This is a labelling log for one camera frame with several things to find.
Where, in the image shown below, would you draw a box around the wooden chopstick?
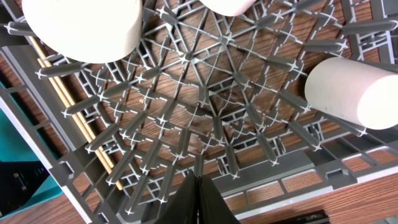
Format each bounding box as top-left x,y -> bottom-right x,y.
29,36 -> 113,174
49,77 -> 114,174

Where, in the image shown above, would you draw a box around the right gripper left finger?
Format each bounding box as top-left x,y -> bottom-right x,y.
155,172 -> 198,224

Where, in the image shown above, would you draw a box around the white cup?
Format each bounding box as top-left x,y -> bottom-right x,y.
304,57 -> 397,129

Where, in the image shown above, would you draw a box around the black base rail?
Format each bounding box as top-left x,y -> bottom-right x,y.
271,210 -> 330,224

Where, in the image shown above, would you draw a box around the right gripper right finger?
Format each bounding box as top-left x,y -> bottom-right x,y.
198,175 -> 240,224

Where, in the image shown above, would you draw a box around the pink white bowl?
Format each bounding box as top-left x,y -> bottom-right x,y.
200,0 -> 256,16

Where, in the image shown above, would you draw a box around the grey dishwasher rack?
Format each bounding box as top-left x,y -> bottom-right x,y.
1,1 -> 397,223

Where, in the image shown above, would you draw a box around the teal serving tray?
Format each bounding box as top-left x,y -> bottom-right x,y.
1,111 -> 63,219

